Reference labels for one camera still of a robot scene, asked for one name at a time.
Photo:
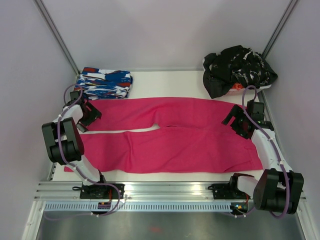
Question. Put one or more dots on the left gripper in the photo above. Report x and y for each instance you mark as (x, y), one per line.
(94, 115)

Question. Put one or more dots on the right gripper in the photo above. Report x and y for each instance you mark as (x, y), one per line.
(237, 112)

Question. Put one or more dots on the pink trousers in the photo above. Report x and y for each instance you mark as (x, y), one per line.
(167, 135)

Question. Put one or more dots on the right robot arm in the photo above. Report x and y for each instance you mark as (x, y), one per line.
(279, 188)

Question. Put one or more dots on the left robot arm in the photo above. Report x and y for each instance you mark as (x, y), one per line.
(63, 142)

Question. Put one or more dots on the folded blue patterned trousers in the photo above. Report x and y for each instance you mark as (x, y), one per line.
(98, 84)

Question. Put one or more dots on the white basket with orange item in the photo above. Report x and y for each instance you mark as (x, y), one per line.
(238, 89)

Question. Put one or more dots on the black patterned clothes pile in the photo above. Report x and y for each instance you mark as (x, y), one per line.
(233, 67)

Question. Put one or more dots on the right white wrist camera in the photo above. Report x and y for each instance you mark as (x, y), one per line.
(255, 110)

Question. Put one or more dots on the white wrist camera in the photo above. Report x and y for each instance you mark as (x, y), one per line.
(76, 98)
(255, 110)

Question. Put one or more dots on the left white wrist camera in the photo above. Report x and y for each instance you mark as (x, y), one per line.
(76, 98)

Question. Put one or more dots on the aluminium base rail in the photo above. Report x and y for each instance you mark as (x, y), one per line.
(133, 191)

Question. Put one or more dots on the left frame post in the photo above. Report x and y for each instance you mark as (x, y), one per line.
(56, 34)

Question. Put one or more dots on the frame post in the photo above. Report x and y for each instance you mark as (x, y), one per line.
(279, 27)
(56, 34)

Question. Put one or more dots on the slotted cable duct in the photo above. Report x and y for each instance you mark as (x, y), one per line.
(215, 206)

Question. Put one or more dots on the right frame post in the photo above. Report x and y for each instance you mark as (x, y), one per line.
(279, 27)

